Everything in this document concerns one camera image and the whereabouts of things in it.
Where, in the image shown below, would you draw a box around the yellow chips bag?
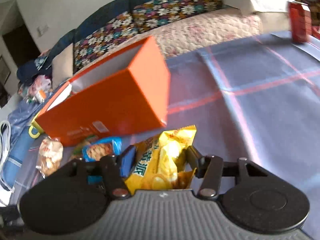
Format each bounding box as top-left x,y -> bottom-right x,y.
125,125 -> 197,194

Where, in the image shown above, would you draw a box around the blue cookie snack packet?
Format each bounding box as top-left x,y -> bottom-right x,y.
82,137 -> 122,162

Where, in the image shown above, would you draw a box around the clear pack brown cookies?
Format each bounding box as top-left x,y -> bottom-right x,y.
70,135 -> 98,160

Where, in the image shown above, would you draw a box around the clear bag white puffs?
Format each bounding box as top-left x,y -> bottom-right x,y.
36,137 -> 63,178

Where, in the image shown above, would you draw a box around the orange cardboard box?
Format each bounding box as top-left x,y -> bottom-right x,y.
35,36 -> 170,146

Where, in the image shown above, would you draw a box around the plaid blue tablecloth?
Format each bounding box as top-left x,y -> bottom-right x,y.
7,31 -> 320,233

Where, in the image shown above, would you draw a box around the green mug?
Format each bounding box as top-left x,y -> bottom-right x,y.
28,121 -> 43,139

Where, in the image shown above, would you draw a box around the beige pillow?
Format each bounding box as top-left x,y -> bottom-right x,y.
52,43 -> 73,89

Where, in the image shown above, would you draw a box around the floral cushion left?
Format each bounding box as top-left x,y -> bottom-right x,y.
73,11 -> 138,73

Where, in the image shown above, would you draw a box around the floral cushion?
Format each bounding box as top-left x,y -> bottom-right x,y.
73,11 -> 138,73
130,0 -> 222,33

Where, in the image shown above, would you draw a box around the floral cushion right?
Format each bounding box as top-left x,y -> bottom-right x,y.
130,0 -> 222,33

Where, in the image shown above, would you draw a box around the white box on sofa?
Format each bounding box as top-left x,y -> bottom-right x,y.
222,0 -> 301,15

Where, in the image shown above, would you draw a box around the red soda can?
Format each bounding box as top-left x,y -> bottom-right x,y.
287,1 -> 312,43

